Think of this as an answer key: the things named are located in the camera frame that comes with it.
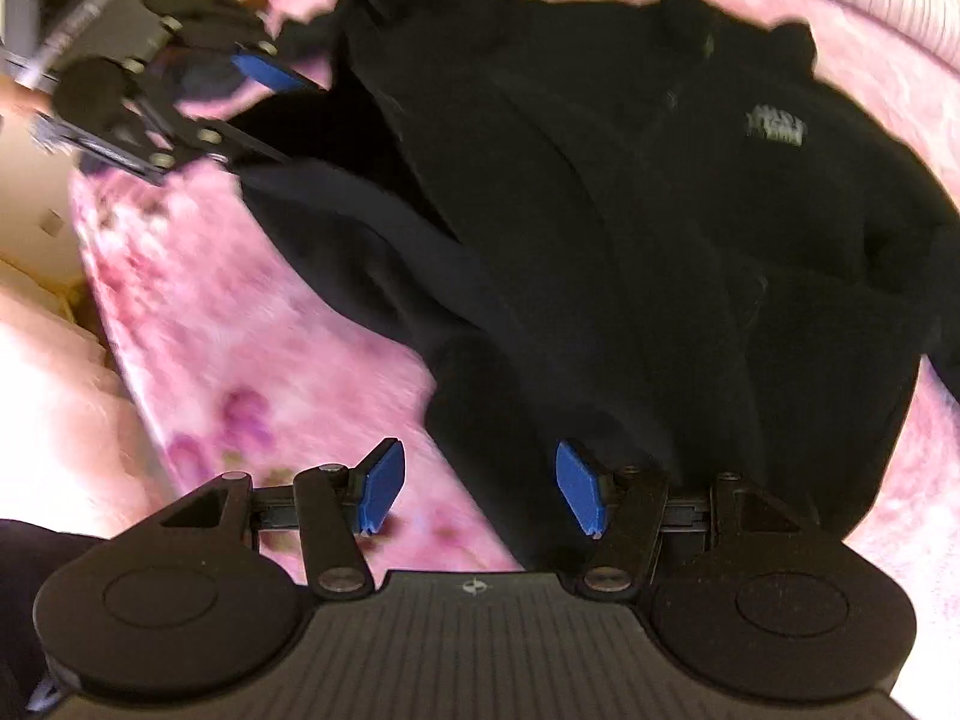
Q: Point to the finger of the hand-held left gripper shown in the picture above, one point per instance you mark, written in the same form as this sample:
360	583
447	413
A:
262	69
217	139

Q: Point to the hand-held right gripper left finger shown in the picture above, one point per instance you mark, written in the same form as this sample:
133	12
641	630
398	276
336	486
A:
382	484

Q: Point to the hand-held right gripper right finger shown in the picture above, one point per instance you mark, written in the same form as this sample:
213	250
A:
579	484

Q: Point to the pale pink cloth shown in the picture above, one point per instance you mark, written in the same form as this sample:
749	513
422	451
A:
60	405

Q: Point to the pink floral blanket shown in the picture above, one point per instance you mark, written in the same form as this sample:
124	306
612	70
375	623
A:
225	315

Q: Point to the black jacket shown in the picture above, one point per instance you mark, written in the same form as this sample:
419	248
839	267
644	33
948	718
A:
600	240

